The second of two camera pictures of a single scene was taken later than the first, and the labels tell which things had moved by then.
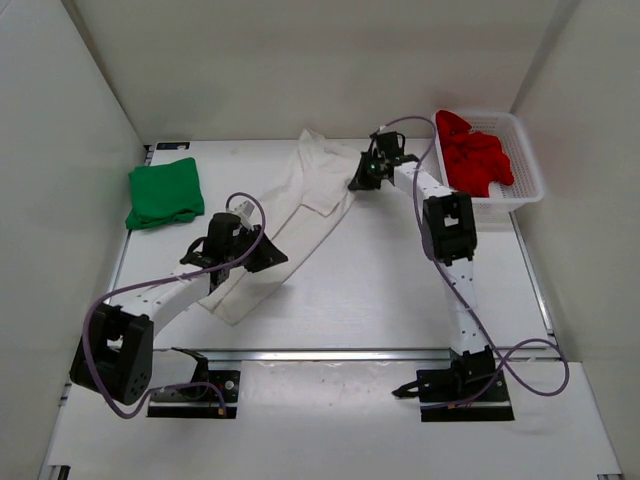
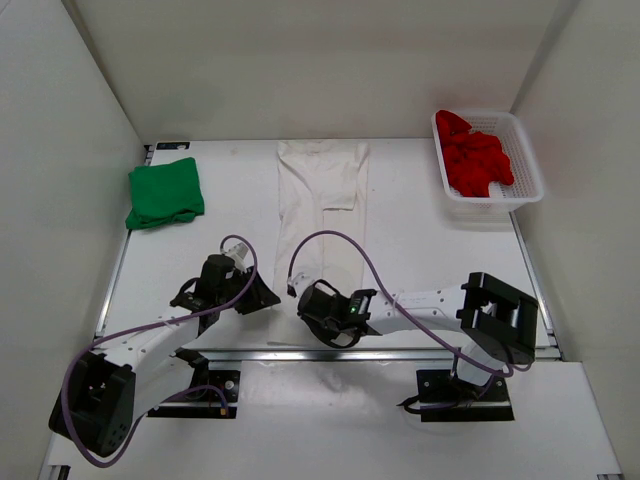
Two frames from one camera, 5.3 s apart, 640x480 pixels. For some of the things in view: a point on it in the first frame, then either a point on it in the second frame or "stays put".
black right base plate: [462, 394] stays put
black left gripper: [267, 255] -> [259, 296]
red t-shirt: [473, 161] stays put
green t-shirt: [164, 193] stays put
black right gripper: [363, 182] -> [328, 334]
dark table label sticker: [172, 145] stays put
